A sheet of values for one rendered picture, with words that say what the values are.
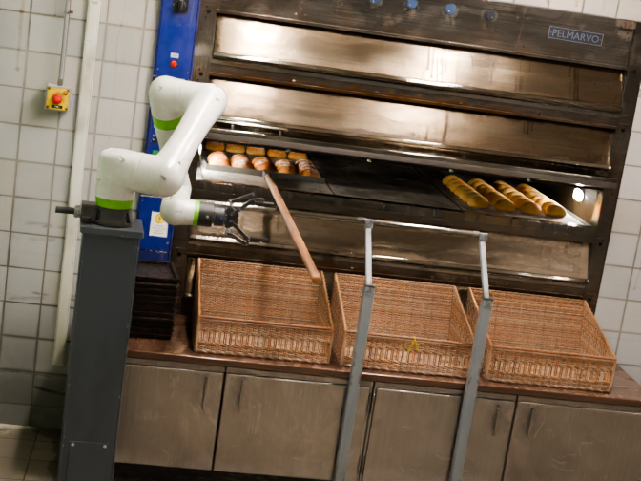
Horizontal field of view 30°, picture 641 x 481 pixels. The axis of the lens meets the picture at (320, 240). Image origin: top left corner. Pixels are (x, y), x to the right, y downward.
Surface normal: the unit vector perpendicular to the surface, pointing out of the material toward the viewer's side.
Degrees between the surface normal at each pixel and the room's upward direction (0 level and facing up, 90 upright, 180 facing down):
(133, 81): 90
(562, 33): 90
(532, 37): 92
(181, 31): 90
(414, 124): 70
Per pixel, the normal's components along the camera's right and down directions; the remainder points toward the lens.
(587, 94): 0.16, -0.11
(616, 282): 0.11, 0.22
